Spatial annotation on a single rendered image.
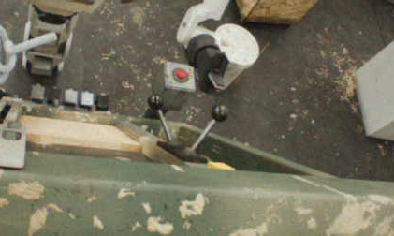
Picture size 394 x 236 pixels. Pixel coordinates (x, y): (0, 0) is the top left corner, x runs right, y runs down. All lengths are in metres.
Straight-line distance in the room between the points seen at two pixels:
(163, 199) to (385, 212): 0.23
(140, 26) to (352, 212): 2.66
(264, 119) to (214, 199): 2.65
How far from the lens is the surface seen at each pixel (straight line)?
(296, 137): 3.09
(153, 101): 0.97
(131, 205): 0.35
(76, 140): 1.13
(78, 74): 2.49
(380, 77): 3.48
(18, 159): 0.34
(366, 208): 0.46
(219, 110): 0.89
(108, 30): 2.93
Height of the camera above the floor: 2.26
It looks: 55 degrees down
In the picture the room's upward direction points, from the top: 39 degrees clockwise
